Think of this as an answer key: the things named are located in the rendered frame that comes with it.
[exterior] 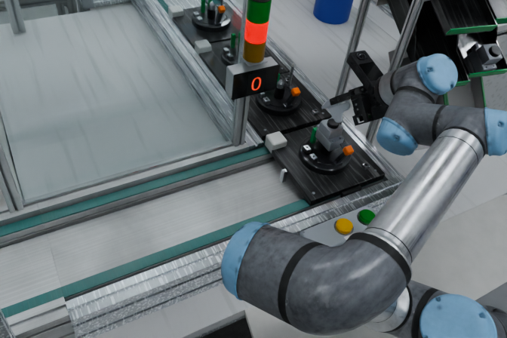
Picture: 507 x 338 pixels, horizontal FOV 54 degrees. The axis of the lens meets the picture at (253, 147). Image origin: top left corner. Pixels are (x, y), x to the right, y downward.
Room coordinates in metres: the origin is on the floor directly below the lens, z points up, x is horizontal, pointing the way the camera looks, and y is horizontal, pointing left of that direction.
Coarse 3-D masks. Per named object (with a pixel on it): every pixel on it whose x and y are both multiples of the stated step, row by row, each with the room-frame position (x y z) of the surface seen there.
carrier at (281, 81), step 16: (256, 96) 1.18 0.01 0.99; (272, 96) 1.19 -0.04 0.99; (288, 96) 1.20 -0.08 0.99; (304, 96) 1.23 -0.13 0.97; (256, 112) 1.12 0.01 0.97; (272, 112) 1.12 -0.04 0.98; (288, 112) 1.13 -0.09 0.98; (304, 112) 1.15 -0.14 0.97; (320, 112) 1.16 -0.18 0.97; (256, 128) 1.06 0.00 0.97; (272, 128) 1.06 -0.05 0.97; (288, 128) 1.07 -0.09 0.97
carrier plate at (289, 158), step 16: (304, 128) 1.08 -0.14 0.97; (288, 144) 1.01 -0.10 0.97; (352, 144) 1.04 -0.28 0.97; (288, 160) 0.94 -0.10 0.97; (352, 160) 0.98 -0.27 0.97; (368, 160) 0.99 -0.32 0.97; (288, 176) 0.90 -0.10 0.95; (304, 176) 0.89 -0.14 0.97; (320, 176) 0.90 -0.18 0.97; (336, 176) 0.91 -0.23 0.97; (352, 176) 0.92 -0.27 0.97; (368, 176) 0.93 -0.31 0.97; (304, 192) 0.84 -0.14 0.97; (320, 192) 0.84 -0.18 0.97; (336, 192) 0.86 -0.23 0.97
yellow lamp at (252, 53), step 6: (246, 42) 0.96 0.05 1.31; (264, 42) 0.96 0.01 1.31; (246, 48) 0.95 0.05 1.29; (252, 48) 0.95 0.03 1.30; (258, 48) 0.95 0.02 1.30; (264, 48) 0.96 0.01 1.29; (246, 54) 0.95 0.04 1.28; (252, 54) 0.95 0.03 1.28; (258, 54) 0.95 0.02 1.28; (264, 54) 0.97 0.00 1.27; (246, 60) 0.95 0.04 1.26; (252, 60) 0.95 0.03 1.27; (258, 60) 0.95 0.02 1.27
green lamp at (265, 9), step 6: (252, 0) 0.96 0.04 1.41; (270, 0) 0.97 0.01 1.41; (252, 6) 0.95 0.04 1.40; (258, 6) 0.95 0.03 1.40; (264, 6) 0.95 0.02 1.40; (270, 6) 0.97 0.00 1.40; (252, 12) 0.95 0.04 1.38; (258, 12) 0.95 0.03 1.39; (264, 12) 0.95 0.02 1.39; (252, 18) 0.95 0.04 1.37; (258, 18) 0.95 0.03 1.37; (264, 18) 0.95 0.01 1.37
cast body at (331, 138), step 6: (324, 120) 0.99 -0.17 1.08; (330, 120) 0.98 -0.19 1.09; (318, 126) 1.01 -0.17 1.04; (324, 126) 0.97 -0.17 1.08; (330, 126) 0.96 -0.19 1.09; (336, 126) 0.97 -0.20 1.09; (342, 126) 0.98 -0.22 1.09; (318, 132) 0.98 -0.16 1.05; (324, 132) 0.96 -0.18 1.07; (330, 132) 0.95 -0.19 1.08; (336, 132) 0.96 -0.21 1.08; (342, 132) 0.97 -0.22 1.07; (318, 138) 0.98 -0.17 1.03; (324, 138) 0.96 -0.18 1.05; (330, 138) 0.95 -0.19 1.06; (336, 138) 0.96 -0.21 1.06; (342, 138) 0.96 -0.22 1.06; (324, 144) 0.96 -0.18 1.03; (330, 144) 0.94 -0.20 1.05; (336, 144) 0.95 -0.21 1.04; (330, 150) 0.94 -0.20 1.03
